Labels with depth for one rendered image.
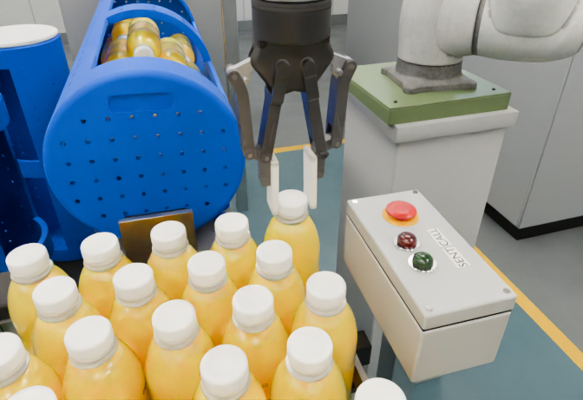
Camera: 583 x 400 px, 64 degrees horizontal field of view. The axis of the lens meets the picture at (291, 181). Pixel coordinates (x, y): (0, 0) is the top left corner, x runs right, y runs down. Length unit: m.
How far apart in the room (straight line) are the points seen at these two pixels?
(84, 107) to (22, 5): 5.30
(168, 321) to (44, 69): 1.42
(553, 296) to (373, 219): 1.77
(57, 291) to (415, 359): 0.35
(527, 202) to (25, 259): 2.14
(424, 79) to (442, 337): 0.76
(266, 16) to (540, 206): 2.14
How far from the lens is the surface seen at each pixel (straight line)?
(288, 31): 0.43
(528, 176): 2.32
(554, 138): 2.27
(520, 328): 2.08
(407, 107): 1.05
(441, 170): 1.18
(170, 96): 0.67
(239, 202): 2.46
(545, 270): 2.40
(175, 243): 0.53
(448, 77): 1.16
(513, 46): 1.10
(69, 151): 0.70
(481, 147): 1.22
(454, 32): 1.11
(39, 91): 1.79
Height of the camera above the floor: 1.43
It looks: 32 degrees down
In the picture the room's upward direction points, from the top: straight up
